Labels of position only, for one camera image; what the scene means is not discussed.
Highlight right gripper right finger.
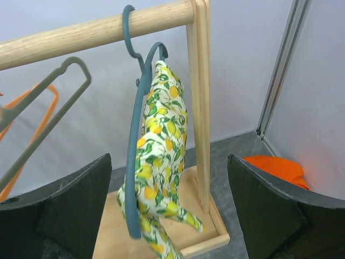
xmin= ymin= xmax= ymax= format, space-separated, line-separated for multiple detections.
xmin=227 ymin=154 xmax=344 ymax=258

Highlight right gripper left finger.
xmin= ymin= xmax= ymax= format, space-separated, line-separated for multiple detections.
xmin=1 ymin=154 xmax=112 ymax=258

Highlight grey hanger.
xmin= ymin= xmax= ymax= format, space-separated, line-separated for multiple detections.
xmin=0 ymin=56 xmax=92 ymax=192

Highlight orange hanger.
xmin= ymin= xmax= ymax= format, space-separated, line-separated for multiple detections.
xmin=0 ymin=84 xmax=59 ymax=203

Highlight lemon print garment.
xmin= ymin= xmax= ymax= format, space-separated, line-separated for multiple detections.
xmin=116 ymin=59 xmax=207 ymax=259

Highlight blue-grey hanger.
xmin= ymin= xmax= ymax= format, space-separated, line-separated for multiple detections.
xmin=122 ymin=5 xmax=168 ymax=239

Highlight orange cloth on floor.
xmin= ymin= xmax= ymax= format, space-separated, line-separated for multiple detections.
xmin=243 ymin=155 xmax=310 ymax=190

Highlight wooden clothes rack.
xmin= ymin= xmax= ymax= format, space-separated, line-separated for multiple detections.
xmin=1 ymin=1 xmax=230 ymax=258

